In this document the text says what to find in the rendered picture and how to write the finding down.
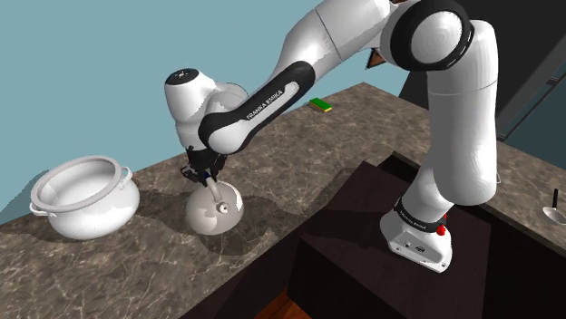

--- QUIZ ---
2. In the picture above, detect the white cooking pot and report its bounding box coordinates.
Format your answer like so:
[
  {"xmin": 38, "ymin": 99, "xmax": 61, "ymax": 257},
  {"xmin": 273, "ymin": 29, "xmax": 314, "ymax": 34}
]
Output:
[{"xmin": 28, "ymin": 154, "xmax": 142, "ymax": 241}]

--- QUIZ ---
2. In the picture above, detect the green and yellow sponge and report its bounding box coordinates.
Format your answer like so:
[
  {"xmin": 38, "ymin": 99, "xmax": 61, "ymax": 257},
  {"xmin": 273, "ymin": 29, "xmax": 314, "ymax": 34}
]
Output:
[{"xmin": 308, "ymin": 97, "xmax": 334, "ymax": 114}]

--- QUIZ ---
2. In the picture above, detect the dark robot stand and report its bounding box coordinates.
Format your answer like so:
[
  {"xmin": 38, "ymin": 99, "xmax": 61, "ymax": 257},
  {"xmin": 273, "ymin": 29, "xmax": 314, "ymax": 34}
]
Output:
[{"xmin": 286, "ymin": 150, "xmax": 566, "ymax": 319}]

